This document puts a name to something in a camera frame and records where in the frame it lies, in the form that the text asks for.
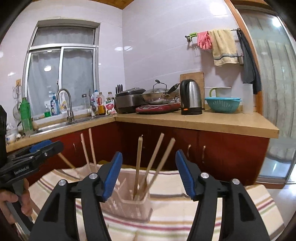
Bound red and white snack bag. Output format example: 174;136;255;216
104;100;117;115

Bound steel electric kettle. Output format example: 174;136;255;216
179;79;205;115

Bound beige kitchen countertop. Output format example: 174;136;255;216
6;109;280;153

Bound pink perforated plastic utensil basket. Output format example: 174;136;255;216
79;162;153;223

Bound bunch of wooden chopsticks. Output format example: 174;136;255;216
57;129;176;202

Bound glass wok lid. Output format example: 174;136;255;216
146;79;168;93

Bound yellow towel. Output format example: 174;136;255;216
208;29;239;67

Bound green thermos flask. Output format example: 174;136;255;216
20;97;34;136

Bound red induction cooker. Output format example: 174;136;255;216
135;103;181;114

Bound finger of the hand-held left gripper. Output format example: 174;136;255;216
30;140;52;154
14;141;64;164

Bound white pitcher with green handle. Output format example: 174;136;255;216
203;86;232;98

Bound blue dish soap bottle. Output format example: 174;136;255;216
51;93;60;115

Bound red kitchen cabinets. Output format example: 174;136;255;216
7;120;270;186

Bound stainless steel sink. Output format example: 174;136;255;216
29;116;109;137

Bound dark grey hanging cloth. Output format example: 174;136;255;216
237;29;262;95

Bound white spray cleaner bottle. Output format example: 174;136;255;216
60;91;68;112

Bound small chrome tap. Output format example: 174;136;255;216
82;89;96;117

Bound glass door with wooden frame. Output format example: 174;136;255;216
224;0;296;186

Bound grey rice cooker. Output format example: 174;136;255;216
115;88;147;114

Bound amber cooking oil bottle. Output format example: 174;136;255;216
97;92;106;115

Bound tall chrome sink faucet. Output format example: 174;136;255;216
55;88;75;123

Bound striped tablecloth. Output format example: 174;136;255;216
17;160;285;241

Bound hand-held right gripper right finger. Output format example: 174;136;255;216
175;149;271;241

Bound white translucent plastic container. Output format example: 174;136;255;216
242;83;254;115

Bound sliding glass window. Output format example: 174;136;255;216
23;20;101;116

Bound wall towel rack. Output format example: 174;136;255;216
185;28;244;65

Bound person's left hand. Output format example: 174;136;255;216
0;178;33;224

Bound teal plastic colander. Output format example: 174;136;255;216
205;97;241;113

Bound wooden cutting board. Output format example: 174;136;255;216
180;71;205;100

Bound steel wok with black handle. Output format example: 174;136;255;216
140;83;180;105

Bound wooden knife block with knives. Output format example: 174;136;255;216
115;85;124;112

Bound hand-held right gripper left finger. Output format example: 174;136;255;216
30;152;123;241

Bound pink rubber gloves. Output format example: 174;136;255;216
196;31;213;50

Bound hanging metal strainer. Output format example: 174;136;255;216
13;80;22;121

